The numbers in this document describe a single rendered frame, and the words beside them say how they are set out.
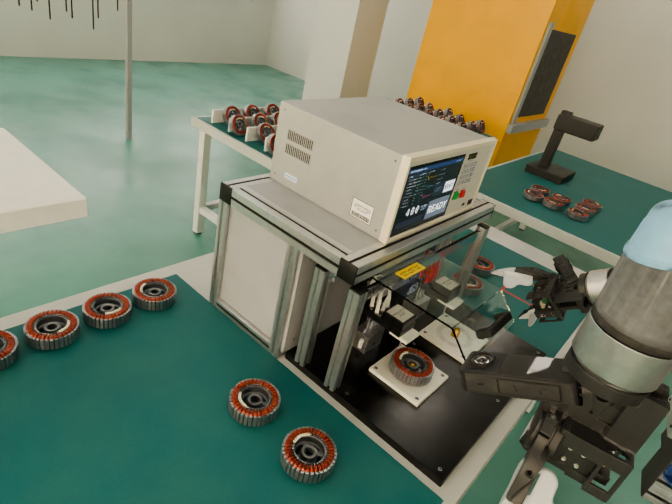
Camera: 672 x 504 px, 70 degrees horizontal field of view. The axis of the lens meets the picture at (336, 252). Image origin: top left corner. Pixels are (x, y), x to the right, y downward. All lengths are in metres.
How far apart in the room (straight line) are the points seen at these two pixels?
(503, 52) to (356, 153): 3.75
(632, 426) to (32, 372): 1.09
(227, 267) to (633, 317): 1.04
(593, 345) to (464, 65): 4.52
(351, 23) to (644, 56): 3.14
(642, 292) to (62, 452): 0.96
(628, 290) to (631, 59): 5.95
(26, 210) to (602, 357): 0.78
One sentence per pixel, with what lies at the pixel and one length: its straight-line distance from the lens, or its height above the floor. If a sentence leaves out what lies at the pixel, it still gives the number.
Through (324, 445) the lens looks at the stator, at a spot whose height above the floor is 0.78.
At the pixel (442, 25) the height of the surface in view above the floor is 1.42.
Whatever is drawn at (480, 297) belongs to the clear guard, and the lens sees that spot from 1.11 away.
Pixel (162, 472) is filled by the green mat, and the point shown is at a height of 0.75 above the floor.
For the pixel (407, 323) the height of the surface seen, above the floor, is 0.91.
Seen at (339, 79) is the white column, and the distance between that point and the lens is 5.07.
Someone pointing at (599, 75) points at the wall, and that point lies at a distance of 6.41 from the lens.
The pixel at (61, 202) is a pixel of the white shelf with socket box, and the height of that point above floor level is 1.20.
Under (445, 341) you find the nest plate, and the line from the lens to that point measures 1.43.
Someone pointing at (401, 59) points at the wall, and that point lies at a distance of 7.45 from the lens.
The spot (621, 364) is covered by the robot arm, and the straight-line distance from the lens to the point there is 0.47.
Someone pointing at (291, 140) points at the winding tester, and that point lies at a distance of 1.21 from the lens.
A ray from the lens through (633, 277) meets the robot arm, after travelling 0.44.
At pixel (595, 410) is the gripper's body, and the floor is 1.31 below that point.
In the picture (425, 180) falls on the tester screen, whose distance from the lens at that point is 1.10.
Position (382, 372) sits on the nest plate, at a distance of 1.25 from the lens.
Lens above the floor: 1.60
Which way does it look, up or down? 29 degrees down
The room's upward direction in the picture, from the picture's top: 14 degrees clockwise
